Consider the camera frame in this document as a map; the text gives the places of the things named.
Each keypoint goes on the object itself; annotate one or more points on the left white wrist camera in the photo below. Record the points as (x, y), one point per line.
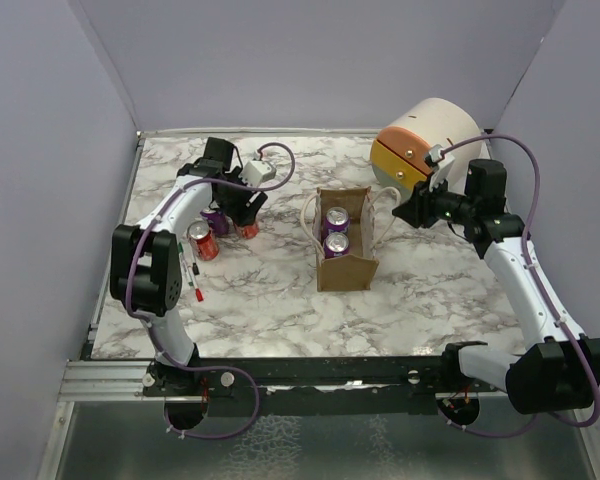
(256, 172)

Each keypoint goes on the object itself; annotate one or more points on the round drawer cabinet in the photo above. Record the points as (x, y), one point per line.
(398, 152)

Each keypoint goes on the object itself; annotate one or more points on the red cola can front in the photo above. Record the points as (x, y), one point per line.
(202, 241)

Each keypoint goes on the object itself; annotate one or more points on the green capped marker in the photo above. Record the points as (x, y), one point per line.
(184, 267)

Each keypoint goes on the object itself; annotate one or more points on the purple can by cola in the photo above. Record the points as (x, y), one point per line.
(216, 220)

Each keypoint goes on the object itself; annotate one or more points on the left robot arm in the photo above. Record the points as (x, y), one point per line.
(145, 271)

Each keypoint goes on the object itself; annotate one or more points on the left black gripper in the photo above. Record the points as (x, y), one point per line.
(243, 213)

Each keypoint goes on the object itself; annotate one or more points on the metal front plate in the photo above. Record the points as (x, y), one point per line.
(104, 428)

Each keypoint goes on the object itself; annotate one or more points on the red capped marker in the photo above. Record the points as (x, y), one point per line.
(197, 292)

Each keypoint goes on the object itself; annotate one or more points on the purple fanta can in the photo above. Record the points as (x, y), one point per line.
(336, 220)
(336, 244)

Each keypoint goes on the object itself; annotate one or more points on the red cola can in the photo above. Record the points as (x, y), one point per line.
(247, 232)
(202, 241)

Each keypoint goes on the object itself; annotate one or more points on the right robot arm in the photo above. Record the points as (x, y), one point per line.
(560, 368)

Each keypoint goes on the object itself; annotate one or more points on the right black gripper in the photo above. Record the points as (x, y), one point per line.
(418, 209)

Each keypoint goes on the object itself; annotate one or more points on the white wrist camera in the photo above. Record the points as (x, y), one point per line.
(256, 172)
(440, 164)

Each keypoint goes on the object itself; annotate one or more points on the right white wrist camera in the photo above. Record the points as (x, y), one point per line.
(440, 164)

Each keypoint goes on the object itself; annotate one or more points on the purple Fanta can front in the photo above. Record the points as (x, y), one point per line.
(336, 220)

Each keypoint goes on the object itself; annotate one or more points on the brown canvas tote bag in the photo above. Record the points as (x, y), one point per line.
(356, 270)

